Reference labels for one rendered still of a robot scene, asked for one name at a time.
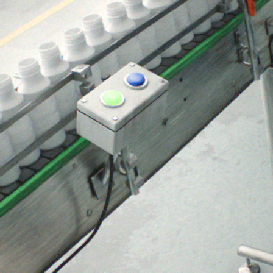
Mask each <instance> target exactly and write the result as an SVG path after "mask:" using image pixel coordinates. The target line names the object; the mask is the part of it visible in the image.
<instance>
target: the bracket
mask: <svg viewBox="0 0 273 273"><path fill-rule="evenodd" d="M237 3H239V4H241V5H242V8H243V16H244V24H245V28H246V36H247V40H248V45H249V46H243V44H242V42H241V34H240V32H239V31H237V32H236V33H235V39H236V45H239V46H240V47H241V49H240V50H239V51H238V54H239V61H240V62H242V63H243V64H244V65H246V66H249V67H251V69H250V73H251V74H252V75H253V78H254V80H255V81H259V80H260V79H261V77H260V73H262V72H263V71H264V67H263V65H262V64H261V62H260V53H261V50H260V48H259V47H258V46H256V45H255V38H254V34H253V29H252V21H251V15H252V16H255V4H254V0H237ZM216 6H218V10H219V11H218V13H228V12H229V11H231V10H232V3H231V1H225V0H222V1H221V2H219V3H217V4H216ZM243 49H248V51H247V55H248V57H249V58H250V61H251V64H250V63H246V62H245V61H244V52H243ZM71 72H73V74H74V80H76V81H79V82H83V84H81V85H80V86H79V88H80V93H81V95H82V96H86V95H88V94H89V93H91V92H92V91H93V90H94V89H96V88H97V87H96V86H95V84H94V83H93V82H87V79H88V78H89V77H91V76H92V72H91V68H90V65H84V64H79V65H78V66H77V67H75V68H74V69H72V70H71ZM13 77H14V78H16V79H20V76H19V73H18V72H15V73H14V75H13ZM109 78H111V74H104V75H102V76H101V79H102V83H104V82H105V81H106V80H108V79H109ZM119 157H121V158H122V160H120V158H119ZM137 164H138V159H137V156H136V155H134V154H130V153H129V148H128V145H126V146H125V147H123V148H122V149H121V150H120V153H119V155H118V157H117V159H116V161H115V164H114V166H113V167H114V170H115V171H118V172H119V174H120V175H121V176H124V177H127V180H126V182H125V184H126V186H127V187H128V189H130V193H131V195H137V194H139V192H140V191H139V188H138V187H139V186H140V185H142V184H143V179H142V176H140V175H139V172H138V167H137ZM121 167H122V169H123V170H125V172H123V171H122V169H121Z"/></svg>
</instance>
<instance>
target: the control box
mask: <svg viewBox="0 0 273 273"><path fill-rule="evenodd" d="M130 73H140V74H142V75H143V76H144V78H145V83H144V84H142V85H140V86H134V85H130V84H129V83H127V82H126V79H127V76H128V75H129V74H130ZM168 84H169V82H168V81H167V80H164V79H163V78H161V77H159V76H157V75H155V74H154V73H152V72H150V71H148V70H146V69H144V68H142V67H140V66H139V65H137V64H135V63H133V62H130V63H129V64H128V65H127V66H125V67H124V68H123V69H121V70H120V71H118V72H117V73H116V74H115V75H113V76H111V78H109V79H108V80H106V81H105V82H104V83H102V84H101V85H100V86H98V87H97V88H96V89H94V90H93V91H92V92H91V93H89V94H88V95H86V96H85V97H84V98H82V99H81V100H80V101H79V102H78V103H77V108H78V111H77V133H78V134H79V135H81V136H83V137H84V138H86V139H88V140H89V141H91V142H92V143H93V144H95V145H96V146H98V147H100V148H101V149H103V150H105V151H106V152H108V153H109V157H108V160H107V162H106V164H105V166H104V167H103V168H102V169H101V170H99V171H98V172H97V173H95V175H94V176H92V178H91V181H92V183H93V187H94V191H95V194H96V197H97V200H99V199H100V198H102V197H103V196H104V195H105V194H106V193H107V198H106V201H105V205H104V209H103V211H102V214H101V217H100V218H99V220H98V223H97V226H96V228H95V229H94V230H93V232H92V234H91V235H90V236H89V237H88V238H87V240H86V241H85V242H84V243H83V244H82V245H81V246H80V247H79V248H77V250H76V251H75V252H73V253H72V254H71V255H70V256H69V257H68V258H67V259H66V260H65V261H64V262H62V263H61V264H60V265H59V266H58V267H57V268H56V269H54V271H52V272H51V273H57V272H58V271H59V270H61V269H62V268H63V267H64V265H66V264H67V263H68V262H69V261H70V260H71V259H72V258H74V257H75V256H76V255H77V254H78V253H79V252H80V251H81V250H82V249H83V248H84V247H85V246H86V245H87V244H88V243H89V242H90V241H91V240H92V238H93V237H94V236H95V234H96V233H97V232H98V230H99V228H100V226H101V224H102V221H103V219H104V217H105V214H106V212H107V208H108V205H109V202H110V198H111V194H112V188H113V187H114V186H115V183H114V180H113V166H114V164H115V161H116V159H117V157H118V155H119V152H120V150H121V149H122V148H123V147H125V146H126V145H127V144H128V143H130V142H131V141H132V140H133V139H134V138H135V137H136V136H137V135H138V134H139V133H141V132H142V131H143V130H144V129H146V128H147V127H148V126H149V125H151V124H152V123H153V122H154V121H155V120H156V119H158V118H159V117H160V116H161V115H162V114H164V112H165V111H166V103H167V93H168ZM107 90H116V91H118V92H120V93H121V96H122V101H121V102H120V103H118V104H107V103H105V102H104V101H103V100H102V96H103V94H104V92H106V91H107Z"/></svg>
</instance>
